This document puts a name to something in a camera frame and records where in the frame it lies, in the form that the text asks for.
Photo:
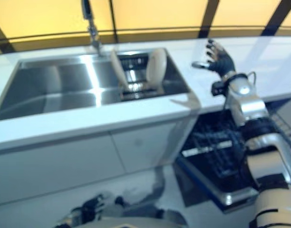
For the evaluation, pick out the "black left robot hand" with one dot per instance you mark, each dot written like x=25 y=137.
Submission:
x=98 y=202

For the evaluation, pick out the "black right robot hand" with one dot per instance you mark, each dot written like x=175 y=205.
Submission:
x=220 y=61

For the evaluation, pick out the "cream round ceramic plate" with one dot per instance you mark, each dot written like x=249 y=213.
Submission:
x=118 y=69
x=155 y=69

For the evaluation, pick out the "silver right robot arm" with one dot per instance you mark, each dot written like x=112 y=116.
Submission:
x=252 y=107

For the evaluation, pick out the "open dishwasher door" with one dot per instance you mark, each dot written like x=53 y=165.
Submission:
x=202 y=180

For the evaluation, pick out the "grey robot torso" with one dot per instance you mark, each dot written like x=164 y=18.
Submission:
x=140 y=222

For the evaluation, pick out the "right robot leg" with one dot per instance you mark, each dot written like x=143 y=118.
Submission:
x=164 y=213

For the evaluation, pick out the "black sink drying rack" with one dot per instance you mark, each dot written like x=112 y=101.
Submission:
x=136 y=80

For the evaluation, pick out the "stainless steel sink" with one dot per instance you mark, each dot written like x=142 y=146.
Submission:
x=52 y=83

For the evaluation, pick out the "chrome kitchen faucet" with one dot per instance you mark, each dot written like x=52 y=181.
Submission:
x=93 y=31

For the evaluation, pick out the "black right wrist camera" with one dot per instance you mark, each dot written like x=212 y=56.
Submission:
x=218 y=88

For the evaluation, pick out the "black window frame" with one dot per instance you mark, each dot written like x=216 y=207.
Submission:
x=207 y=16

